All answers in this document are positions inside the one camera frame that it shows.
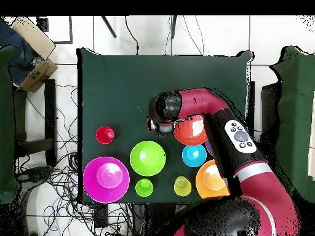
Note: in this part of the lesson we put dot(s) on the red-orange plastic bowl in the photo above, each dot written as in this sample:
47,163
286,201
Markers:
189,132

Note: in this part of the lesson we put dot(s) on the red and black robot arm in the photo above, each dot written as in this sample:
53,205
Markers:
265,191

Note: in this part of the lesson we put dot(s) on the green plastic bowl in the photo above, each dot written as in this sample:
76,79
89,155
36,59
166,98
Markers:
147,158

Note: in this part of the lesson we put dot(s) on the red plastic cup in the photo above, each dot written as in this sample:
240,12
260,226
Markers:
105,135

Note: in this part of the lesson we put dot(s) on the small blue plastic bowl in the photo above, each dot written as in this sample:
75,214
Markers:
194,156

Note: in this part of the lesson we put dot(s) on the dark green tablecloth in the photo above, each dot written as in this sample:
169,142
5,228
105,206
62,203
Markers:
110,81

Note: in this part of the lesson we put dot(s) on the purple plastic bowl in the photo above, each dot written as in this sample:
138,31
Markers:
209,148

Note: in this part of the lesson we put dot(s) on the green plastic cup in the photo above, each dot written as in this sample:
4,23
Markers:
144,188

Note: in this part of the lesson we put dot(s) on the yellow plastic cup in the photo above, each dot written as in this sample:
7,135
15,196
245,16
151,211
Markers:
182,186

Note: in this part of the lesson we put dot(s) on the pink plastic bowl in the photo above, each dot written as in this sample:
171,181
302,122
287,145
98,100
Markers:
105,179

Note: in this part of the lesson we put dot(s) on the orange plastic bowl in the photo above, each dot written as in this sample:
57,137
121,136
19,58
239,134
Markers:
209,182

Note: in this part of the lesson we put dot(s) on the black stand leg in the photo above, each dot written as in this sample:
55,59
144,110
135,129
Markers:
109,27
173,27

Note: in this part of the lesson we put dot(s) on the black power box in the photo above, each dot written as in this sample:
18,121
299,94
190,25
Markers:
101,216

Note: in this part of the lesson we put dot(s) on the brown cardboard box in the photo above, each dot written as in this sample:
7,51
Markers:
37,76

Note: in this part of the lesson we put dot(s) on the green-covered side table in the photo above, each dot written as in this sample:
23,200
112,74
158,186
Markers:
6,123
295,110

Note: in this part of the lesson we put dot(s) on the beige cardboard sheet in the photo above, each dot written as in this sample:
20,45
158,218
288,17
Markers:
34,36

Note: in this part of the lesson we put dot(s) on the blue cloth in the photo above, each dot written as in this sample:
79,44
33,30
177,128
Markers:
17,56

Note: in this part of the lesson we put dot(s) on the black chair frame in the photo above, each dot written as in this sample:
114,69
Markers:
50,123
269,103

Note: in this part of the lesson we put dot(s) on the grey metal frame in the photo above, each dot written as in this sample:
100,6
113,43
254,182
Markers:
70,29

